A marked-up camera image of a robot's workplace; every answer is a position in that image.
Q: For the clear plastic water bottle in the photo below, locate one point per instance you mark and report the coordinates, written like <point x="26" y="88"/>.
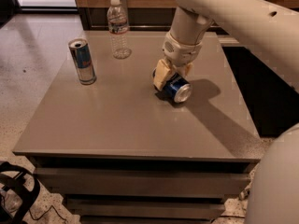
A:
<point x="118" y="26"/>

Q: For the wooden wall counter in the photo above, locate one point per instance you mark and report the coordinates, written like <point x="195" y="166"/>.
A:
<point x="130" y="6"/>

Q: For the grey drawer cabinet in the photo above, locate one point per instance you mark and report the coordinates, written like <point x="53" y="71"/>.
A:
<point x="119" y="152"/>

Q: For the white power strip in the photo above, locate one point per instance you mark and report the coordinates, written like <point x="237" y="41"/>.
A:
<point x="244" y="194"/>

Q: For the silver blue energy drink can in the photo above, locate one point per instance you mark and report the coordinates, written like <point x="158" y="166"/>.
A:
<point x="82" y="59"/>

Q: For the blue pepsi can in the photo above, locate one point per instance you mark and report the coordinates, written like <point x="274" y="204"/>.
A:
<point x="177" y="88"/>

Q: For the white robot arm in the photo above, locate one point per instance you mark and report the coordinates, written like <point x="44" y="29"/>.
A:
<point x="274" y="193"/>

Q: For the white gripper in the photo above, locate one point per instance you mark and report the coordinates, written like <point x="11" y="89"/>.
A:
<point x="181" y="52"/>

